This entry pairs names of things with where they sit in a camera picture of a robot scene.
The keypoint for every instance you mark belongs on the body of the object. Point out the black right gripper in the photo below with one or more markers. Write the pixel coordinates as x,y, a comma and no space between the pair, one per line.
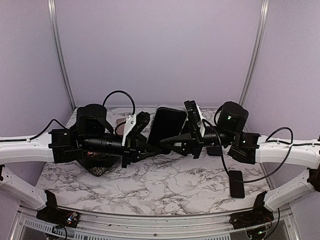
190,146

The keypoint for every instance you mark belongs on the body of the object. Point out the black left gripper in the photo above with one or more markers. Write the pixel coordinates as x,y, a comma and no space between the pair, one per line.
134,146

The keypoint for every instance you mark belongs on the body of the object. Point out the black phone case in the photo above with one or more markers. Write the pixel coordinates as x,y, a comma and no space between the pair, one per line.
214,151

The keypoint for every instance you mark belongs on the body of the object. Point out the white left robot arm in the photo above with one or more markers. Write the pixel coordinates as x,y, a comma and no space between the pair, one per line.
57,146

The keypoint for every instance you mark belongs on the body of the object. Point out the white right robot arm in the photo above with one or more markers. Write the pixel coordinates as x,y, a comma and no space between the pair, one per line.
250,148

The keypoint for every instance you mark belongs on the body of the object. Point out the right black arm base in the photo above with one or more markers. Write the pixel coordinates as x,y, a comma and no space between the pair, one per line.
259,214

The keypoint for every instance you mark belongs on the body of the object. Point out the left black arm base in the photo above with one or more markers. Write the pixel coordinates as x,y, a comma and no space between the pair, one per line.
53,214

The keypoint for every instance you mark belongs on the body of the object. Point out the pink phone case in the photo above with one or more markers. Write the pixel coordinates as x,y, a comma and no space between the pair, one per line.
120,125

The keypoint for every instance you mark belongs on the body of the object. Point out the black square patterned plate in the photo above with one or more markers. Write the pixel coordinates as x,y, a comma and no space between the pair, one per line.
98,166

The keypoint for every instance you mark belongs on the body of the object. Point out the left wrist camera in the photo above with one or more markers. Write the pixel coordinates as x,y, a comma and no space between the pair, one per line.
140,120

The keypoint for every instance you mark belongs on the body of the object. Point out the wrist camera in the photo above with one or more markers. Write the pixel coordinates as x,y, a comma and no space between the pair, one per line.
195,120
140,120

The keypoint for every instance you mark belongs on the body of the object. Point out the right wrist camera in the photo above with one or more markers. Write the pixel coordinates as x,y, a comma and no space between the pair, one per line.
195,120

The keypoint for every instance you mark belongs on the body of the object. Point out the front aluminium rail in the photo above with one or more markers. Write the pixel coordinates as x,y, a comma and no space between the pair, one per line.
108,226

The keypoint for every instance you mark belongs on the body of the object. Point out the right aluminium frame post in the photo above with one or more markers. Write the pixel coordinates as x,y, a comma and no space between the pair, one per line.
259,28

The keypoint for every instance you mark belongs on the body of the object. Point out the aluminium frame post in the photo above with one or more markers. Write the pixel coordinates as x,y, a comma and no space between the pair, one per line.
259,28
59,52

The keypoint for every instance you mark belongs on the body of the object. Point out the left aluminium frame post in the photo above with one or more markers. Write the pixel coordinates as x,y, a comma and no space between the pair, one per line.
59,52

